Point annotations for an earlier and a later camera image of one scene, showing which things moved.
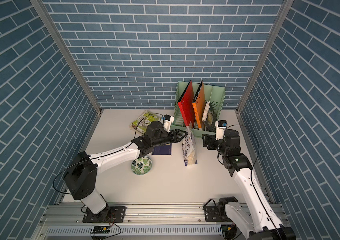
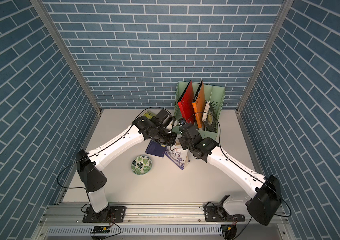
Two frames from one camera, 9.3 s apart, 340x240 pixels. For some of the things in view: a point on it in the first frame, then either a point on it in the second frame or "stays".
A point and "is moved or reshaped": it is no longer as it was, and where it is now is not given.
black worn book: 209,117 stays
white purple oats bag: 189,147 is moved or reshaped
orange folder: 199,107 stays
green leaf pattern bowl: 141,166 stays
